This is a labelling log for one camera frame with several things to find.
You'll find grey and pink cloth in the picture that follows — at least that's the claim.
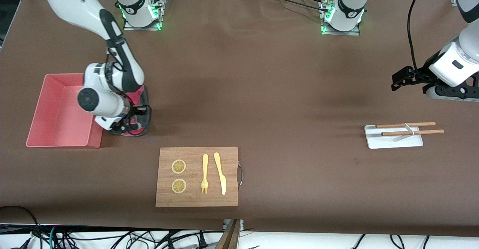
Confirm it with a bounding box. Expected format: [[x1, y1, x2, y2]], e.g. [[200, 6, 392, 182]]
[[125, 85, 151, 137]]

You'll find pink plastic bin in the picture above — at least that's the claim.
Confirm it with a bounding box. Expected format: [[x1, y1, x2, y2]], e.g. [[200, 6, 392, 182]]
[[25, 73, 105, 149]]

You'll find yellow plastic fork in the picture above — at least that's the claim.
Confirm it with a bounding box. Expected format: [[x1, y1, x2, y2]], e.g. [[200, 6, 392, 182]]
[[201, 154, 209, 195]]

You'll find wooden plank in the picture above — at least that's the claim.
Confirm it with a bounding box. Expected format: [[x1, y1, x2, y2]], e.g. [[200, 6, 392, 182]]
[[215, 219, 242, 249]]

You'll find thick black looped cable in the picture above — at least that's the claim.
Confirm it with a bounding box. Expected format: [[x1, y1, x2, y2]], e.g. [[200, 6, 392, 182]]
[[0, 206, 41, 242]]

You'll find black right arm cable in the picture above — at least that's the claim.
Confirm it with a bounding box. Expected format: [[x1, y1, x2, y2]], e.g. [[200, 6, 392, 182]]
[[105, 36, 152, 131]]

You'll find small metal bracket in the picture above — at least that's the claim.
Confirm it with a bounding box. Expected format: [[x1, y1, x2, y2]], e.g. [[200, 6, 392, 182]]
[[223, 219, 244, 231]]

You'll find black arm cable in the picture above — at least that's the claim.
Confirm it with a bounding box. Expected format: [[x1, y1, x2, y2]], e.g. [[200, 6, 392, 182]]
[[105, 36, 152, 131], [407, 0, 434, 73]]

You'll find long thin black cable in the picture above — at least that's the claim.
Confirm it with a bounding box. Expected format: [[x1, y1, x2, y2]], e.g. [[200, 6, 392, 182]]
[[251, 0, 330, 13]]

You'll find wooden cutting board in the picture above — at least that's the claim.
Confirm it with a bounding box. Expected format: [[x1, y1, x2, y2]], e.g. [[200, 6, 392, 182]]
[[155, 146, 244, 208]]

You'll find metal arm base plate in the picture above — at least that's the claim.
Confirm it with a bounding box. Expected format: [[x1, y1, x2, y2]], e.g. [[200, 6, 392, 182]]
[[320, 0, 362, 36], [123, 0, 165, 31]]

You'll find white metal rack base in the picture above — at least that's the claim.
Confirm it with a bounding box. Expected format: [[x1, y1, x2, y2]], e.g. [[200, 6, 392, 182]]
[[364, 124, 424, 149]]

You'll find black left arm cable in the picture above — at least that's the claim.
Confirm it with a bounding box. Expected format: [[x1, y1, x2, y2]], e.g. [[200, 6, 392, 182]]
[[407, 0, 434, 73]]

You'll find yellow plastic knife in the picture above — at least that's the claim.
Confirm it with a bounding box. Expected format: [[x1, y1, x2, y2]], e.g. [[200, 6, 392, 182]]
[[214, 152, 227, 196]]

